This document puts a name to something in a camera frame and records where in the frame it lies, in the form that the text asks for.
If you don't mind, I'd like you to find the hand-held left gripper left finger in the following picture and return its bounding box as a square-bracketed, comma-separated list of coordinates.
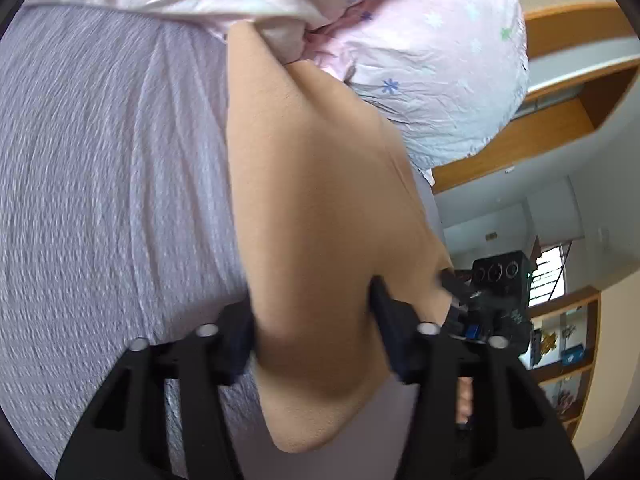
[55, 303, 257, 480]

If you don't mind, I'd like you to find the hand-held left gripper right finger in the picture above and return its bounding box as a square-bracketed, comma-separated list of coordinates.
[369, 278, 586, 480]

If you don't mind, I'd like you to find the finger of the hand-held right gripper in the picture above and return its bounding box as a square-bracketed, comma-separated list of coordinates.
[446, 306, 493, 343]
[439, 269, 475, 308]

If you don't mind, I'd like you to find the tan cloth garment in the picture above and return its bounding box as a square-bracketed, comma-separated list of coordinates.
[226, 22, 457, 454]

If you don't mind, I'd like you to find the person's right hand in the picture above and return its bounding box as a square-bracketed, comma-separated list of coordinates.
[456, 378, 475, 425]

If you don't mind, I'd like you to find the window with metal grille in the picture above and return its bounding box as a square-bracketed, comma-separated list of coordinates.
[527, 244, 569, 308]

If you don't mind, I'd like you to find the wooden bookshelf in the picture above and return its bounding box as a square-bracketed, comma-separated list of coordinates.
[520, 287, 602, 442]

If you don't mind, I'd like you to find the lilac crinkled bed sheet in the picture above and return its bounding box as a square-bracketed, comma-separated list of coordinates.
[0, 5, 451, 480]

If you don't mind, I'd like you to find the wooden overhead cabinet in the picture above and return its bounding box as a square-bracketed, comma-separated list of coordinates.
[431, 2, 640, 195]

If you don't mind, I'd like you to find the pink star-patterned pillow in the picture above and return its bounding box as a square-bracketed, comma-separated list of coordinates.
[22, 0, 531, 186]

